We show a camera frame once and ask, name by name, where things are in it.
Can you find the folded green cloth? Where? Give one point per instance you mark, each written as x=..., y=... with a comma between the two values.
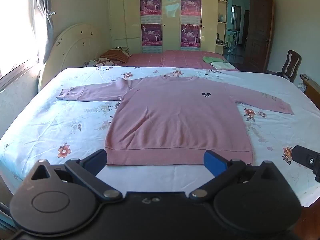
x=212, y=59

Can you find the dark wooden chair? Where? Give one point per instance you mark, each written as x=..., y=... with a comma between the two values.
x=291, y=63

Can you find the brown wooden door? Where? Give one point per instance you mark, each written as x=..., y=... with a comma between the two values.
x=257, y=35

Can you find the floral cushion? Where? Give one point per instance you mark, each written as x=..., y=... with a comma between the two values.
x=121, y=49

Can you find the folded white cloth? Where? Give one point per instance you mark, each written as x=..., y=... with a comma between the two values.
x=223, y=65

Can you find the metal stair railing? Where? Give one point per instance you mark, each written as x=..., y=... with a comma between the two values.
x=231, y=41

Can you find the cream wardrobe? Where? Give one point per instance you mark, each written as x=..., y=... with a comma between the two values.
x=170, y=17

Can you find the cream open shelf unit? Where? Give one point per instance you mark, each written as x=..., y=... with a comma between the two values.
x=221, y=17

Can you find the purple wall poster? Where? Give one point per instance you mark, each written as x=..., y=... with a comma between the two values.
x=190, y=36
x=190, y=5
x=150, y=4
x=151, y=35

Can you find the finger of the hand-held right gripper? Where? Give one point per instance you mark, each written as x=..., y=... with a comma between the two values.
x=306, y=158

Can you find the wooden bed footboard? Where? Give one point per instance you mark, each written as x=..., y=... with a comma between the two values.
x=311, y=86

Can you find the pink checked bed cover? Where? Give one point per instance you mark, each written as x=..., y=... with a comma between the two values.
x=175, y=58

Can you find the grey curtain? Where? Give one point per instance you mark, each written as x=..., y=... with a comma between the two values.
x=41, y=17

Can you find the floral bed sheet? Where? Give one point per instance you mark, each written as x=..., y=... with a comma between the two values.
x=62, y=120

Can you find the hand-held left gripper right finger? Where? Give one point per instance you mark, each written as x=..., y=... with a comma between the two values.
x=214, y=163

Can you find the pink sweater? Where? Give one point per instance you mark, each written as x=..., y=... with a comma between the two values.
x=175, y=120

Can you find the brown striped pillow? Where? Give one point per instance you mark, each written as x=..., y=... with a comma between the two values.
x=115, y=55

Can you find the patterned white pillow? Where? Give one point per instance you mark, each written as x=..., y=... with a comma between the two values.
x=101, y=62

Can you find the bright window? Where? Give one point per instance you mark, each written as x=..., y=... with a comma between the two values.
x=15, y=25

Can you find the cream round headboard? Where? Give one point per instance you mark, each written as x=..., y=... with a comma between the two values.
x=72, y=47

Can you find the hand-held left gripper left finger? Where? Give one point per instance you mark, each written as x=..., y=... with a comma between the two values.
x=96, y=160

